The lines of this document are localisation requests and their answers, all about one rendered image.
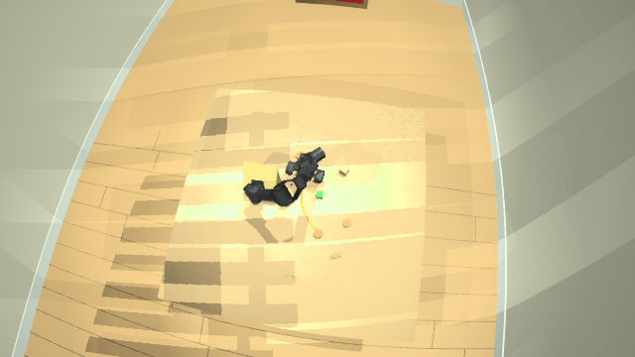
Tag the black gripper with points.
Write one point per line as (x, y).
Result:
(318, 175)

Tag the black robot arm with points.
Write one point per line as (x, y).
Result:
(307, 163)

